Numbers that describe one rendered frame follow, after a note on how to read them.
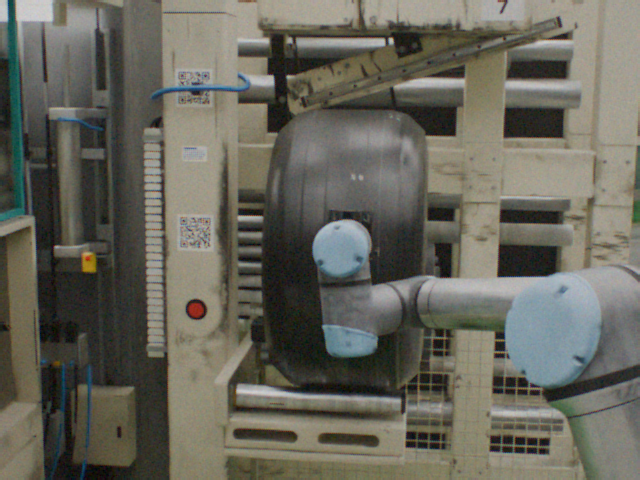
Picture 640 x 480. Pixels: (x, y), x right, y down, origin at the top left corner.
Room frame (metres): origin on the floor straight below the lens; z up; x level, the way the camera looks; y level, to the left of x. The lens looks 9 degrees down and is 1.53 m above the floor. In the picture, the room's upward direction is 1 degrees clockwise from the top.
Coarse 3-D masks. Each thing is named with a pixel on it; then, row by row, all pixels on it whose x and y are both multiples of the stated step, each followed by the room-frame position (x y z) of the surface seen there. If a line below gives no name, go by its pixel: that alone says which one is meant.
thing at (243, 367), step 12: (240, 348) 1.96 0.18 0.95; (252, 348) 2.00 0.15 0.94; (240, 360) 1.87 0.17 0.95; (252, 360) 2.00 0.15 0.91; (228, 372) 1.79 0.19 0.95; (240, 372) 1.87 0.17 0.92; (252, 372) 2.00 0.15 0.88; (216, 384) 1.74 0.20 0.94; (228, 384) 1.74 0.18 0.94; (216, 396) 1.74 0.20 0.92; (228, 396) 1.74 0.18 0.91; (216, 408) 1.74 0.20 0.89; (228, 408) 1.74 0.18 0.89; (216, 420) 1.74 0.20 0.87; (228, 420) 1.74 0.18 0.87
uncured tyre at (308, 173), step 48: (288, 144) 1.76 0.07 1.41; (336, 144) 1.74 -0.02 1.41; (384, 144) 1.73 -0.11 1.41; (288, 192) 1.68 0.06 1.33; (336, 192) 1.66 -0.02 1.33; (384, 192) 1.66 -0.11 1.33; (288, 240) 1.64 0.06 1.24; (384, 240) 1.62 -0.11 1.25; (288, 288) 1.64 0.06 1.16; (288, 336) 1.66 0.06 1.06; (384, 336) 1.64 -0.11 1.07; (336, 384) 1.75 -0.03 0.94; (384, 384) 1.73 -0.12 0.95
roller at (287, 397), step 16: (240, 384) 1.79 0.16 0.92; (240, 400) 1.77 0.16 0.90; (256, 400) 1.77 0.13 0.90; (272, 400) 1.76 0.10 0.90; (288, 400) 1.76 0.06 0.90; (304, 400) 1.76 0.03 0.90; (320, 400) 1.75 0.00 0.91; (336, 400) 1.75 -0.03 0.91; (352, 400) 1.75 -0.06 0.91; (368, 400) 1.75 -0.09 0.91; (384, 400) 1.74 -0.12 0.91; (400, 400) 1.74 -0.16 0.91
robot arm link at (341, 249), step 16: (336, 224) 1.28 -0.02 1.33; (352, 224) 1.31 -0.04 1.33; (320, 240) 1.27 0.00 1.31; (336, 240) 1.27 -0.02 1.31; (352, 240) 1.27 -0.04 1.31; (368, 240) 1.35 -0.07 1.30; (320, 256) 1.27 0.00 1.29; (336, 256) 1.27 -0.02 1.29; (352, 256) 1.26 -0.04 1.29; (368, 256) 1.31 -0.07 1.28; (320, 272) 1.30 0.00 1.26; (336, 272) 1.26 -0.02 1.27; (352, 272) 1.27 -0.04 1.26; (368, 272) 1.30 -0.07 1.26
